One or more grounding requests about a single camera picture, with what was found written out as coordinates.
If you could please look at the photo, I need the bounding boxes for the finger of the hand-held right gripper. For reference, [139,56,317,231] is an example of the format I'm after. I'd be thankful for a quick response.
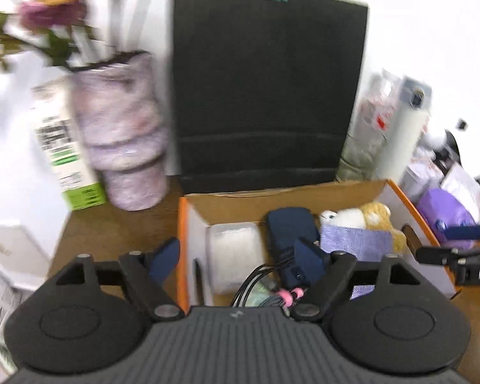
[415,246,469,267]
[443,219,480,241]

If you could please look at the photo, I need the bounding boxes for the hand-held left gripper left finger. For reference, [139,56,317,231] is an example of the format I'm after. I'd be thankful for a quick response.
[56,238,185,323]

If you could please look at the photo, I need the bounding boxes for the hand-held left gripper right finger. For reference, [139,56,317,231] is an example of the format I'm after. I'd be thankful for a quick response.
[290,238,420,323]

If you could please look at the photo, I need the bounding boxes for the navy blue case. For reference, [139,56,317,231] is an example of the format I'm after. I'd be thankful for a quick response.
[264,207,331,289]

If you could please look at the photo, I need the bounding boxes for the purple cloth pouch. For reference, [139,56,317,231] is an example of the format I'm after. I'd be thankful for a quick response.
[319,225,393,300]

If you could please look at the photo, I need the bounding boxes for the black cable bundle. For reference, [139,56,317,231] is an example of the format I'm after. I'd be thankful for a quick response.
[229,256,307,308]

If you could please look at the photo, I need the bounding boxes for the orange cardboard box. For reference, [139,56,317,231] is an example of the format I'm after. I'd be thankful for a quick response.
[177,179,457,316]

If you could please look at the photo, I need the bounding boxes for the wooden desktop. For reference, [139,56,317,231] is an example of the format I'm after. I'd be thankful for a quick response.
[0,174,480,384]

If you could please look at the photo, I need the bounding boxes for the purple round object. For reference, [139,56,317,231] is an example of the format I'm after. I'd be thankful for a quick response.
[418,188,478,249]

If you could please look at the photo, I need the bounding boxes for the white roll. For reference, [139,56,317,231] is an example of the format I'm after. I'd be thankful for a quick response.
[206,223,265,294]

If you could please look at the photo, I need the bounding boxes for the white and yellow plush toy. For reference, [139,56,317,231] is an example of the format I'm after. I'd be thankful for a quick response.
[319,202,406,254]

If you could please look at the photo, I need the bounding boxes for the white thermos bottle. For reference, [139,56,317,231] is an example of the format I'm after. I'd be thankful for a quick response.
[378,75,432,185]

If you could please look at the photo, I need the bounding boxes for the purple mottled vase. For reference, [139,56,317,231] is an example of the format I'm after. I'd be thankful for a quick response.
[70,50,169,212]

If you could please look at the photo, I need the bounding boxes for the white and green milk carton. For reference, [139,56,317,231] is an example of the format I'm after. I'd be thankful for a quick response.
[30,78,108,212]

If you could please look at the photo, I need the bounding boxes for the clear plastic wrapped package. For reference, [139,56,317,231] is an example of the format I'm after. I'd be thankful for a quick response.
[358,70,401,137]

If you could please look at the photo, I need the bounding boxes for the white power strip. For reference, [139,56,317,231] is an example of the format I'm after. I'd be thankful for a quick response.
[0,224,51,291]

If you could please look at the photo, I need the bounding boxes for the black backdrop board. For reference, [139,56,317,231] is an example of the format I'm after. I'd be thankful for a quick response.
[171,0,369,195]

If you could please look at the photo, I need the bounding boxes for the dried pink flowers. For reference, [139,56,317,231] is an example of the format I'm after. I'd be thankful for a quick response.
[0,0,116,75]

